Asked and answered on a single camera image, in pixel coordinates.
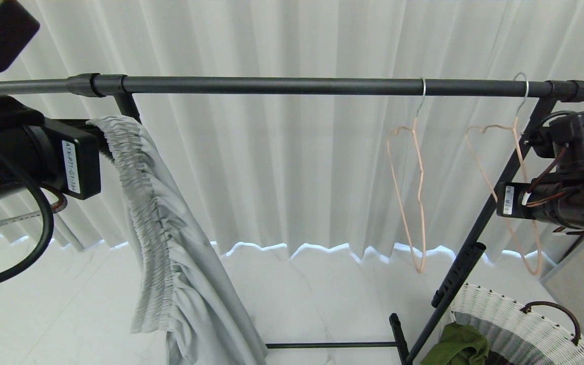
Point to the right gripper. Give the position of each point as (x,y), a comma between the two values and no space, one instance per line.
(576,208)

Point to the pink clothes hanger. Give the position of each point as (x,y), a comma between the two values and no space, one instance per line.
(535,268)
(420,267)

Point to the black clothes rack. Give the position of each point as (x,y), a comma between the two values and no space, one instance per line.
(271,85)

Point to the green garment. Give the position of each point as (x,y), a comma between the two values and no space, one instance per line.
(454,344)

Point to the pale grey shorts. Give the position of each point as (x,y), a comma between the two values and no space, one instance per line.
(170,228)

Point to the white curtain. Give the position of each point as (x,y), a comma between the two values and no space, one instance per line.
(271,167)

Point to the white laundry basket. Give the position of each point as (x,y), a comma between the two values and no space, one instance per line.
(515,329)

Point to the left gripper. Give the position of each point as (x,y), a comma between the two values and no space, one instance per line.
(89,162)

